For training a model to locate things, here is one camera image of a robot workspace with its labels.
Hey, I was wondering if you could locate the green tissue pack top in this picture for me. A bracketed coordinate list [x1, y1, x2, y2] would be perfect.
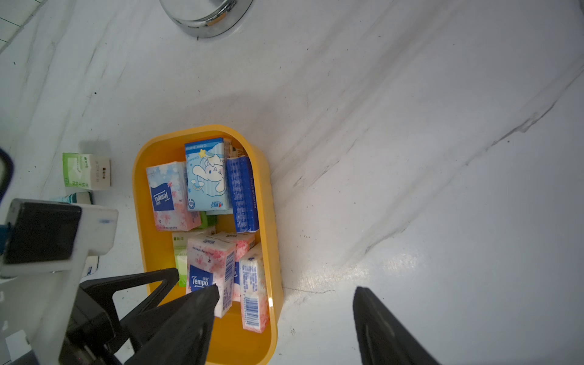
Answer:
[62, 153, 112, 191]

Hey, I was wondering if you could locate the light blue tissue pack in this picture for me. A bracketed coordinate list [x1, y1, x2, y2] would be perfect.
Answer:
[185, 138, 231, 214]

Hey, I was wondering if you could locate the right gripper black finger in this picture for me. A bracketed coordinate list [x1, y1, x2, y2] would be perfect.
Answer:
[353, 287, 438, 364]

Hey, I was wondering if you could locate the teal cartoon tissue pack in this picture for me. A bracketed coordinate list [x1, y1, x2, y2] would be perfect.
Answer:
[53, 191, 94, 205]

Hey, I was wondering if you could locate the dark blue Tempo pack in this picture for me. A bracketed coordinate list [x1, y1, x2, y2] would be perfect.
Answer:
[227, 156, 259, 234]

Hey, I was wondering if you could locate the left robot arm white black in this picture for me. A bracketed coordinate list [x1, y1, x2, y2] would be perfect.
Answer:
[1, 199, 179, 364]

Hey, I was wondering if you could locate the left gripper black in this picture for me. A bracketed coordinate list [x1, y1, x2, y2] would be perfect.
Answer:
[59, 268, 220, 364]

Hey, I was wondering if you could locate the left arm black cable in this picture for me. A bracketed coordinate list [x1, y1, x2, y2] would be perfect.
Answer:
[0, 148, 15, 204]

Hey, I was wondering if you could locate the chrome cup holder stand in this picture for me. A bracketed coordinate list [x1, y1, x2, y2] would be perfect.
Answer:
[160, 0, 253, 39]

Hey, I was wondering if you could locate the pink Tempo tissue pack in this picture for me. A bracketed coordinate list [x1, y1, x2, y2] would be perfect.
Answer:
[239, 245, 269, 334]
[215, 232, 256, 302]
[146, 161, 202, 231]
[186, 235, 236, 318]

